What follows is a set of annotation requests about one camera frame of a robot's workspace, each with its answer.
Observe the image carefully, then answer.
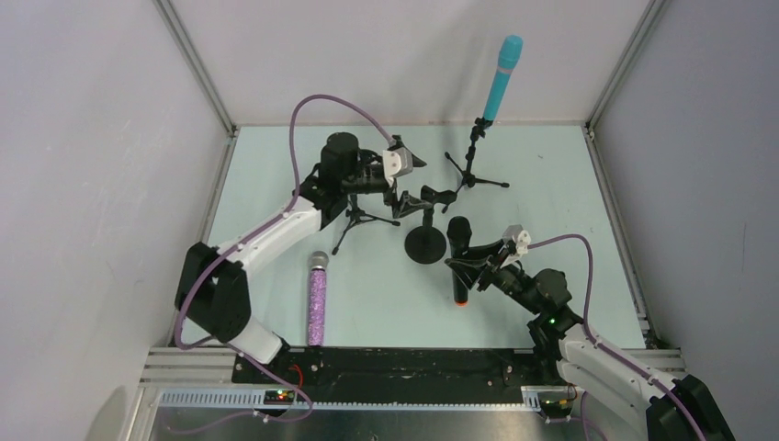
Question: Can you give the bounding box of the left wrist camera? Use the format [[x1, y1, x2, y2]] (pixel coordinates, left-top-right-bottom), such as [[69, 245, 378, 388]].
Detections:
[[381, 150, 413, 184]]

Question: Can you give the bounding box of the slotted cable duct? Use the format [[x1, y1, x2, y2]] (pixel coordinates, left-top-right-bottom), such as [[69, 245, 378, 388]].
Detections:
[[158, 388, 541, 412]]

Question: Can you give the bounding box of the shock mount tripod stand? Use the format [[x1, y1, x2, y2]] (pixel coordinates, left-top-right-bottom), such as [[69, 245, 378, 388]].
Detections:
[[332, 194, 401, 255]]

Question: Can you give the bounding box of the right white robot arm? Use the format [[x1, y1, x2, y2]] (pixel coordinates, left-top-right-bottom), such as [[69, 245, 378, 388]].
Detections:
[[446, 239, 735, 440]]

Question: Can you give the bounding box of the light blue microphone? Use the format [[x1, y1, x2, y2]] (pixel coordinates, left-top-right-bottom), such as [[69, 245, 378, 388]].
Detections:
[[482, 35, 524, 122]]

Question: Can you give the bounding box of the black microphone orange tip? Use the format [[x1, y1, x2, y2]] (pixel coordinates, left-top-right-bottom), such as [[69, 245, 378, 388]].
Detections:
[[446, 216, 472, 306]]

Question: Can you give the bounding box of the purple glitter microphone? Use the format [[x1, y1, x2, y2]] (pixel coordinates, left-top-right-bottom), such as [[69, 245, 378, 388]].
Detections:
[[307, 251, 329, 346]]

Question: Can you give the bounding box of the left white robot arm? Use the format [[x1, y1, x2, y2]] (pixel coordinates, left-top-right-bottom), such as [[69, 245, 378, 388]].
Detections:
[[175, 132, 427, 364]]

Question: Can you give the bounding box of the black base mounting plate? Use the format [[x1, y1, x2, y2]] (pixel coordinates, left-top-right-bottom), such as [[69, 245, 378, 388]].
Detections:
[[268, 346, 575, 404]]

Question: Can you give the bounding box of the clip tripod mic stand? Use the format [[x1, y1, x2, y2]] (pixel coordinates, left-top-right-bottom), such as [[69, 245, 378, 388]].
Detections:
[[444, 118, 511, 196]]

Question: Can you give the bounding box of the round base mic stand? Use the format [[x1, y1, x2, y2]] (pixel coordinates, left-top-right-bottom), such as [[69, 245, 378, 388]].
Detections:
[[404, 186, 457, 265]]

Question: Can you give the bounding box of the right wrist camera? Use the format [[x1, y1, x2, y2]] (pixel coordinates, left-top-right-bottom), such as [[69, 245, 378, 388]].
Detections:
[[501, 224, 532, 267]]

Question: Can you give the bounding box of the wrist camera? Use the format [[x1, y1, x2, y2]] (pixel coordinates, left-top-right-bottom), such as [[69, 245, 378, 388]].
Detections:
[[501, 224, 532, 267], [381, 150, 413, 184]]

